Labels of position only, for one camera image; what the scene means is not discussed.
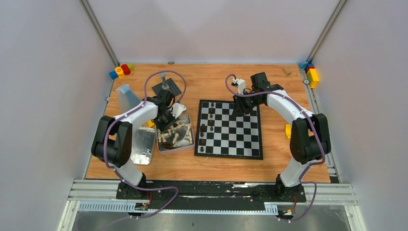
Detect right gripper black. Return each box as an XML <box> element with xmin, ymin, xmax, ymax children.
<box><xmin>232</xmin><ymin>90</ymin><xmax>263</xmax><ymax>118</ymax></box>

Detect silver tin lid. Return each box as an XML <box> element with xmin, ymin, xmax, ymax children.
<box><xmin>130</xmin><ymin>127</ymin><xmax>156</xmax><ymax>165</ymax></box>

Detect folding chess board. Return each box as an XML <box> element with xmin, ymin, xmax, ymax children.
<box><xmin>194</xmin><ymin>99</ymin><xmax>263</xmax><ymax>160</ymax></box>

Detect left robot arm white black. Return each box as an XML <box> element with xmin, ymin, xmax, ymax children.
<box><xmin>91</xmin><ymin>90</ymin><xmax>177</xmax><ymax>199</ymax></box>

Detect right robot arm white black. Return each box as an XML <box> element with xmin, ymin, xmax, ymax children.
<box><xmin>225</xmin><ymin>72</ymin><xmax>331</xmax><ymax>201</ymax></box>

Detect pink tin box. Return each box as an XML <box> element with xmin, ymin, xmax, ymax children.
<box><xmin>156</xmin><ymin>115</ymin><xmax>195</xmax><ymax>155</ymax></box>

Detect grey lego baseplate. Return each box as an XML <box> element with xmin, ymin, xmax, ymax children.
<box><xmin>152</xmin><ymin>73</ymin><xmax>182</xmax><ymax>96</ymax></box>

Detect yellow plastic block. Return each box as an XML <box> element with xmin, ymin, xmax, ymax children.
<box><xmin>285</xmin><ymin>124</ymin><xmax>292</xmax><ymax>140</ymax></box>

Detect small wooden block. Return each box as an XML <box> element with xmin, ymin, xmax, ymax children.
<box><xmin>282</xmin><ymin>67</ymin><xmax>292</xmax><ymax>76</ymax></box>

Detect coloured toy blocks cluster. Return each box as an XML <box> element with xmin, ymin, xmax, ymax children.
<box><xmin>109</xmin><ymin>64</ymin><xmax>134</xmax><ymax>80</ymax></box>

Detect stacked coloured bricks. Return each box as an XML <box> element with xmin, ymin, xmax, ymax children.
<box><xmin>298</xmin><ymin>62</ymin><xmax>320</xmax><ymax>89</ymax></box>

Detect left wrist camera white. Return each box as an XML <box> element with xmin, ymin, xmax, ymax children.
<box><xmin>171</xmin><ymin>103</ymin><xmax>187</xmax><ymax>118</ymax></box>

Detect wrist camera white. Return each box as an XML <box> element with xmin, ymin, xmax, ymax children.
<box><xmin>231</xmin><ymin>78</ymin><xmax>246</xmax><ymax>94</ymax></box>
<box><xmin>171</xmin><ymin>103</ymin><xmax>187</xmax><ymax>118</ymax></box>

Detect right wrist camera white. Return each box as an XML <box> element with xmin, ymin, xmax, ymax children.
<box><xmin>231</xmin><ymin>78</ymin><xmax>246</xmax><ymax>94</ymax></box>

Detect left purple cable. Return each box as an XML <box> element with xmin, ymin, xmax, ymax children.
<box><xmin>102</xmin><ymin>70</ymin><xmax>188</xmax><ymax>220</ymax></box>

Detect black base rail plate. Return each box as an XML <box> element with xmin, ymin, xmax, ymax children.
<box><xmin>115</xmin><ymin>180</ymin><xmax>306</xmax><ymax>211</ymax></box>

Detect aluminium frame rail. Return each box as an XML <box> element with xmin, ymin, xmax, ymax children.
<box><xmin>67</xmin><ymin>180</ymin><xmax>366</xmax><ymax>231</ymax></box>

